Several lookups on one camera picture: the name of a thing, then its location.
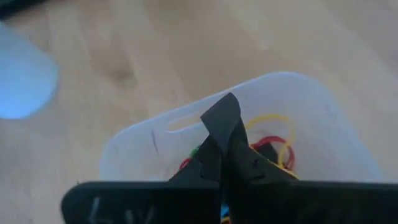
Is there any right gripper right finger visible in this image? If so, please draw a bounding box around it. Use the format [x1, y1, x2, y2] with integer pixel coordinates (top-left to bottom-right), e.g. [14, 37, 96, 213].
[228, 121, 398, 224]

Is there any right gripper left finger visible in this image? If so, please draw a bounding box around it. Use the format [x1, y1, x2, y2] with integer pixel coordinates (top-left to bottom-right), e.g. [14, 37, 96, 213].
[61, 136, 223, 224]

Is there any yellow rubber band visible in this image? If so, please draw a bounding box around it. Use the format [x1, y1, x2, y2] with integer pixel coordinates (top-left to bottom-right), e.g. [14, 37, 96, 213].
[244, 113, 296, 170]

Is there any small black block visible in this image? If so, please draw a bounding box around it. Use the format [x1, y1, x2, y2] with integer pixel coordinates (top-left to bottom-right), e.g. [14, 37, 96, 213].
[200, 92, 243, 154]

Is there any black wide rubber band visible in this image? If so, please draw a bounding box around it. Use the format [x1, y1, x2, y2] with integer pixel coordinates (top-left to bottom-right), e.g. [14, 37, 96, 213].
[257, 142, 279, 163]

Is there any clear plastic bin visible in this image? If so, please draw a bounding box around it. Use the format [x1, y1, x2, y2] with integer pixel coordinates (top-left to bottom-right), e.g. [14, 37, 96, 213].
[99, 71, 383, 187]

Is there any green plant in white pot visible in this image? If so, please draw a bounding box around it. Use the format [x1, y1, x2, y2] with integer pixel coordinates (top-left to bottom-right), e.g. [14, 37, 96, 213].
[0, 21, 60, 121]

